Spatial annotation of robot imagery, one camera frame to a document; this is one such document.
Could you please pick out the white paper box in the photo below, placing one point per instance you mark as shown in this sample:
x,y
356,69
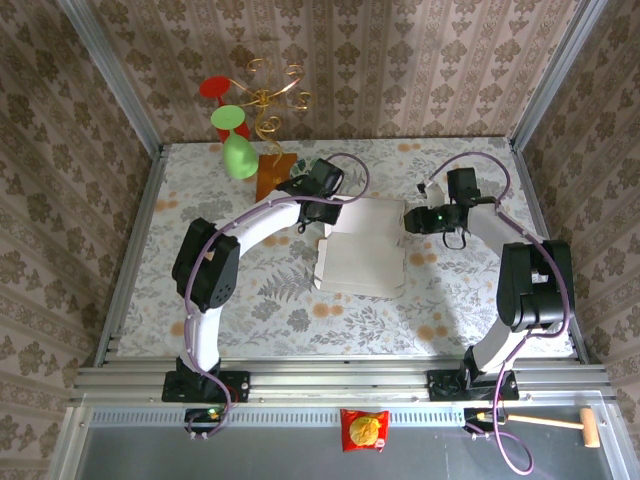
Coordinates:
x,y
360,260

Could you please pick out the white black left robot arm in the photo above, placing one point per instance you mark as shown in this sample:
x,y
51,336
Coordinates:
x,y
265,220

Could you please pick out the brown wooden board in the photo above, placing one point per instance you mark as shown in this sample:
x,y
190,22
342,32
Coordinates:
x,y
270,177

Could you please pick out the green plastic wine glass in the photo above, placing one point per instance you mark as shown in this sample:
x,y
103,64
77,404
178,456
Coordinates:
x,y
239,155

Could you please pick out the red plastic wine glass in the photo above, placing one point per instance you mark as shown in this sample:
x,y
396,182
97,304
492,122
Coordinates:
x,y
215,86

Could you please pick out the small black connector board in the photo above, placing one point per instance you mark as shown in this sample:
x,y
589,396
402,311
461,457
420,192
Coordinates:
x,y
475,415
205,414

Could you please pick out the red snack packet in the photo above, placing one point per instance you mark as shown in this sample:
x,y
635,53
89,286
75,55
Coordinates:
x,y
364,431

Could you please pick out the wooden mallet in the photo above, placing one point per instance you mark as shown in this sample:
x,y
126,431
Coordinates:
x,y
589,427

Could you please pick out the aluminium table side rail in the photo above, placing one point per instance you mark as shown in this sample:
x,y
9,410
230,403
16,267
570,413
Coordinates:
x,y
146,210
538,215

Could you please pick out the aluminium frame post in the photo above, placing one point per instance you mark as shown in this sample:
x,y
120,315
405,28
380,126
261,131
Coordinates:
x,y
116,75
554,75

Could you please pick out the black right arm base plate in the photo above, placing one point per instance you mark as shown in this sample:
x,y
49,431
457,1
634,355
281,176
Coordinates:
x,y
440,387

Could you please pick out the aluminium front rail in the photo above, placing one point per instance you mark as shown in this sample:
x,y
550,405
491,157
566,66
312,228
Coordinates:
x,y
340,382

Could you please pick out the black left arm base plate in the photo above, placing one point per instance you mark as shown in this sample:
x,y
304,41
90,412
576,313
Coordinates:
x,y
235,387

